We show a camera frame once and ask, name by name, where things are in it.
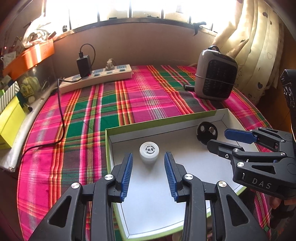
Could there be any person's right hand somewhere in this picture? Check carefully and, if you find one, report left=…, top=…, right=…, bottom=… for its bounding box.
left=269, top=196, right=296, bottom=229

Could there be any yellow box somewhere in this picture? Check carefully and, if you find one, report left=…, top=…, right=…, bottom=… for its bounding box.
left=0, top=96, right=26, bottom=149

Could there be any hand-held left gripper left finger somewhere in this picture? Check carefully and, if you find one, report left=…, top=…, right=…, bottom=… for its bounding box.
left=29, top=152, right=133, bottom=241

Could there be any black charger adapter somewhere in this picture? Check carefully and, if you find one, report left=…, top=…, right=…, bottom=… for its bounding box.
left=77, top=55, right=92, bottom=78

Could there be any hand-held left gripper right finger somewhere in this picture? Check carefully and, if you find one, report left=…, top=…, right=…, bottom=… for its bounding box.
left=164, top=152, right=271, bottom=241

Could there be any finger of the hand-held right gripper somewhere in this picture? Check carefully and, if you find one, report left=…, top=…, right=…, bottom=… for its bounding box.
left=224, top=127, right=294, bottom=153
left=206, top=139, right=292, bottom=177

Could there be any black window clip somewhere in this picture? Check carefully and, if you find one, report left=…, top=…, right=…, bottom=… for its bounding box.
left=191, top=22, right=207, bottom=37

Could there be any black round disc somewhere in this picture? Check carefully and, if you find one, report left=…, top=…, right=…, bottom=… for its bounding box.
left=196, top=122, right=219, bottom=145

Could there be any orange box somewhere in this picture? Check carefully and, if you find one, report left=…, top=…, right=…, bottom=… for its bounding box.
left=3, top=38, right=55, bottom=77

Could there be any green-edged white cardboard box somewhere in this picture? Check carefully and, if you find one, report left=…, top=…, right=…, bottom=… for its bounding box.
left=105, top=108, right=263, bottom=240

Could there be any pink green plaid tablecloth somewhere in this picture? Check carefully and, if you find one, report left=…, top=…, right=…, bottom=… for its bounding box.
left=17, top=65, right=273, bottom=241

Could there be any metal window frame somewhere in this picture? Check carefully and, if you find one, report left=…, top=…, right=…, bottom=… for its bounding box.
left=42, top=0, right=215, bottom=32

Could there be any small white jar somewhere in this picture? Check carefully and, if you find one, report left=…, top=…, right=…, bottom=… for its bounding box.
left=139, top=141, right=160, bottom=165

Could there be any black power strip cable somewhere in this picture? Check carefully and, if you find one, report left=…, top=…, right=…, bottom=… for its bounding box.
left=21, top=78, right=82, bottom=167

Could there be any small grey heater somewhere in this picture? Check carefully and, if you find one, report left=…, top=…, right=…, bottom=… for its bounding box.
left=194, top=46, right=238, bottom=100

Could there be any striped box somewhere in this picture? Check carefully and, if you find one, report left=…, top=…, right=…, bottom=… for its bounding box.
left=0, top=82, right=21, bottom=113

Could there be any white crumpled bag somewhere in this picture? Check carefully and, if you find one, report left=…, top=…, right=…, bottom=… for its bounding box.
left=23, top=22, right=56, bottom=44

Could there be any beige power strip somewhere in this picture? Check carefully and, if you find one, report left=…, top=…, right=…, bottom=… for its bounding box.
left=59, top=64, right=133, bottom=94

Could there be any cream heart-print curtain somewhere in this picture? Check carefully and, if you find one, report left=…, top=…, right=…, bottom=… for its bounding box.
left=209, top=0, right=287, bottom=105

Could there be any black charger cable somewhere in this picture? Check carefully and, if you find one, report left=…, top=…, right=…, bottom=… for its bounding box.
left=79, top=44, right=96, bottom=68

